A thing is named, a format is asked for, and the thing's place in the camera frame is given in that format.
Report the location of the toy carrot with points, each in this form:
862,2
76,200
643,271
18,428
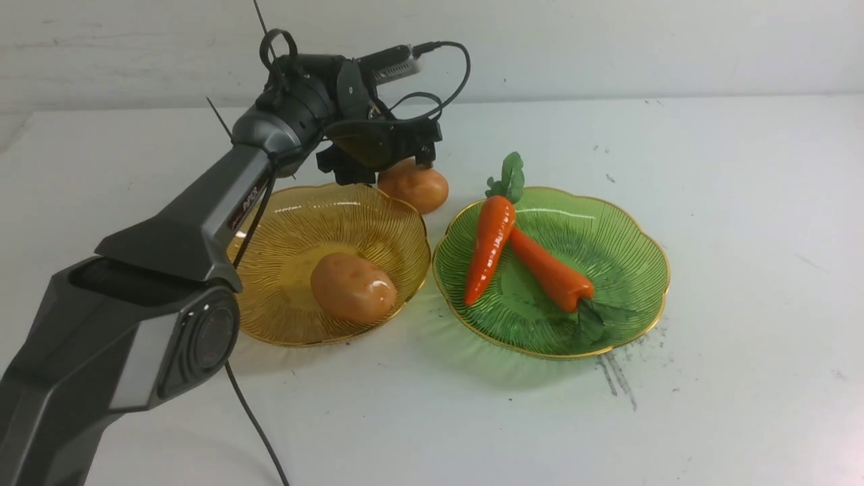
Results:
495,224
568,289

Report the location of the left robot arm dark grey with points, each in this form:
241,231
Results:
154,312

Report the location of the amber ribbed plastic plate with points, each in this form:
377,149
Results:
301,226

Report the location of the toy potato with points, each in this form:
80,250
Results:
423,188
352,289

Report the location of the green ribbed plastic plate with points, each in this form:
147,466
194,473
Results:
629,270

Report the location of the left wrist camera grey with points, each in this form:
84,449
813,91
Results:
392,64

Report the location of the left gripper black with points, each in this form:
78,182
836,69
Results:
363,148

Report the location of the toy carrot front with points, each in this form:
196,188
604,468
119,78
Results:
495,224

